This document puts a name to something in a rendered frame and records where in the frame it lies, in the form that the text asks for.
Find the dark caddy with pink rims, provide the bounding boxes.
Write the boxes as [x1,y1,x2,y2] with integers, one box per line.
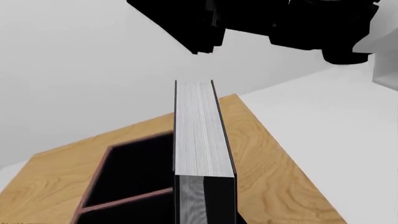
[70,130,248,224]

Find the black hardcover book white pages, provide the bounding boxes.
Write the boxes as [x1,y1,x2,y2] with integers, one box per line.
[172,79,239,224]

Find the black robot torso block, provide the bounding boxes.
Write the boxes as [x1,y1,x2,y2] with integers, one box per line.
[126,0,227,55]

